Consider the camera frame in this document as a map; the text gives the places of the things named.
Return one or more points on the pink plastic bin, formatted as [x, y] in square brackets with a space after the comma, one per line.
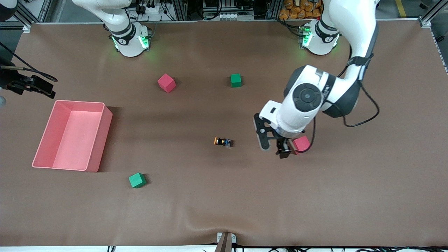
[73, 147]

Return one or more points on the brown table cover mat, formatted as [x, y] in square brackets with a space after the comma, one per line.
[224, 203]

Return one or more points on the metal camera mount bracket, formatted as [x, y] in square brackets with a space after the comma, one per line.
[224, 245]

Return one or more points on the orange bag pile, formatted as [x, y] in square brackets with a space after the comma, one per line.
[297, 10]

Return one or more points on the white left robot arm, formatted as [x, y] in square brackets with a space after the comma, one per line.
[353, 21]

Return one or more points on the orange capped black button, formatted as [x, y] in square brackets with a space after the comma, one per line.
[222, 141]

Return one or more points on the white connector block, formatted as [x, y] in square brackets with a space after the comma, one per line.
[227, 16]

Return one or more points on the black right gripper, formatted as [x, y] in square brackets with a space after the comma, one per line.
[10, 79]

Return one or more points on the aluminium frame post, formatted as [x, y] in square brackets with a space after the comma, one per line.
[180, 8]
[273, 8]
[26, 28]
[424, 21]

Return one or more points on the white power strip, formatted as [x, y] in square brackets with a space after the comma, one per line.
[150, 9]

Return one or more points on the green foam cube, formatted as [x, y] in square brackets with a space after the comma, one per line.
[236, 80]
[137, 180]

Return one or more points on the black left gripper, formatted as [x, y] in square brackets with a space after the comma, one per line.
[282, 144]

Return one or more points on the pink foam cube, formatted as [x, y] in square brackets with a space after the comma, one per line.
[166, 83]
[302, 144]

